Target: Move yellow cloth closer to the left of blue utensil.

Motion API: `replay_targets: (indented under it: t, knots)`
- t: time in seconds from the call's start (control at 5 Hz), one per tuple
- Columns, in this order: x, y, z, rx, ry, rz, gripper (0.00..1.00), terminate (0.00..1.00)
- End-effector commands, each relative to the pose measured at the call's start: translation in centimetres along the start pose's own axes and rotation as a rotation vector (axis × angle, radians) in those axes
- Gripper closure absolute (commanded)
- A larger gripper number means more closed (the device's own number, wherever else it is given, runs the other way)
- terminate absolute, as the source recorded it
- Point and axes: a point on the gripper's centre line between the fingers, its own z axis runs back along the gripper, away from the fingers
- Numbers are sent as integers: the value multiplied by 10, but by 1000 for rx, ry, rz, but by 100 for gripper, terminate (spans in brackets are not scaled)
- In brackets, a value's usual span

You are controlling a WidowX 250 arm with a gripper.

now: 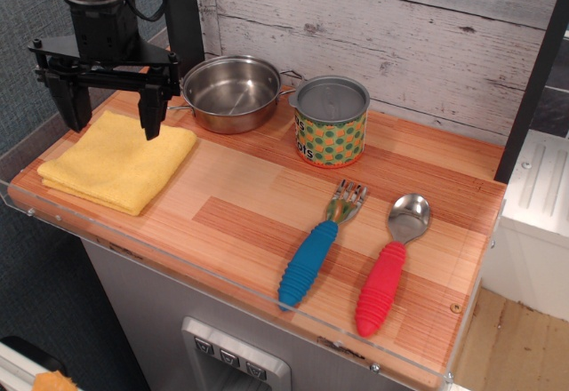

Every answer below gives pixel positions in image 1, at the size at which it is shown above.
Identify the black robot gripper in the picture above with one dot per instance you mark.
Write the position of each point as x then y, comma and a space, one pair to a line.
106, 51

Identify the yellow cloth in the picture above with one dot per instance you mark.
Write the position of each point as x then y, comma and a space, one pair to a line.
114, 165

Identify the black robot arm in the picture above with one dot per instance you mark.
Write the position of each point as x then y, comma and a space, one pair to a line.
107, 51

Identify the stainless steel pot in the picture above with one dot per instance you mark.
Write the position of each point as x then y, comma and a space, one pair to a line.
232, 94

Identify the clear acrylic table guard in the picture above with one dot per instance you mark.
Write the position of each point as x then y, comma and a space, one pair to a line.
232, 216

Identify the grey toy fridge cabinet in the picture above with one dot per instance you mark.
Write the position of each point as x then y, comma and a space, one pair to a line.
151, 305

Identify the patterned green orange can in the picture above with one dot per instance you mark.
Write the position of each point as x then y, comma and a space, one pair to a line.
330, 120

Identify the silver dispenser button panel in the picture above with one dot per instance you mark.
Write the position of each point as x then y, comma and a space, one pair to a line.
222, 362

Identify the orange object bottom corner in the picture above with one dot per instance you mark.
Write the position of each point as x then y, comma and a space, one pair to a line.
53, 381

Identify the black vertical post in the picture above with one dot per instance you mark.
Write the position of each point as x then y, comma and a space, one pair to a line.
185, 33

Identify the blue handled fork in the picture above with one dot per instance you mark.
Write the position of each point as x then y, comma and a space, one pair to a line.
303, 269

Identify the red handled spoon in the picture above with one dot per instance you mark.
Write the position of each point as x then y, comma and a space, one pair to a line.
408, 220

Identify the black right frame post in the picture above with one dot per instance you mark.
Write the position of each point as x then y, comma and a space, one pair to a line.
533, 91

